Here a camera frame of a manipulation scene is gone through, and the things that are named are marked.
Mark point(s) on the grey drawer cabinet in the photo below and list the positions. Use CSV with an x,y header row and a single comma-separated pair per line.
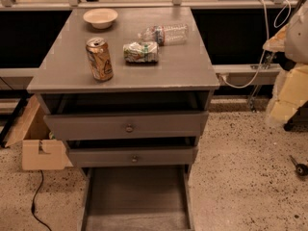
x,y
183,80

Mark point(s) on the orange soda can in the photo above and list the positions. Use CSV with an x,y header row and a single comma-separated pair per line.
x,y
99,59

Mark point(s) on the metal diagonal rod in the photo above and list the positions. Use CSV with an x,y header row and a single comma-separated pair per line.
x,y
265,73

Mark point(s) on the black floor tool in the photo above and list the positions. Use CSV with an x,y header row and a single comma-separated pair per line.
x,y
300,169

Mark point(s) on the grey top drawer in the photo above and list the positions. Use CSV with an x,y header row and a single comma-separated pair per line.
x,y
126,126

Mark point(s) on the white bowl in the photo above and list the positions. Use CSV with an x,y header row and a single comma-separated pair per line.
x,y
100,18

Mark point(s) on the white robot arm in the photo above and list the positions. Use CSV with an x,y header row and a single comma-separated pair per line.
x,y
296,43

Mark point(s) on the grey drawer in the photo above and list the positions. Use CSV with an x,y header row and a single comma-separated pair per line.
x,y
137,199
126,126
130,157

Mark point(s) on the cardboard box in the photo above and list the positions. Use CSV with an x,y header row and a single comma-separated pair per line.
x,y
39,151

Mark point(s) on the grey horizontal rail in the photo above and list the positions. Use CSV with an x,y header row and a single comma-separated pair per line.
x,y
238,74

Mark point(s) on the crushed green white can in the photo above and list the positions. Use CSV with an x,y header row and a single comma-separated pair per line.
x,y
141,52

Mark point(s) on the grey middle drawer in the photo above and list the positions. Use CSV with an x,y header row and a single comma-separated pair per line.
x,y
130,157

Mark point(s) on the grey bottom drawer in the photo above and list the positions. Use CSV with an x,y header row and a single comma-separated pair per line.
x,y
137,199

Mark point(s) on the clear plastic water bottle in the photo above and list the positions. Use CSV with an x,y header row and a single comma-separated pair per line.
x,y
165,35

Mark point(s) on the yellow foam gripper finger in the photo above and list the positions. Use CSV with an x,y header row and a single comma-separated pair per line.
x,y
290,92
277,42

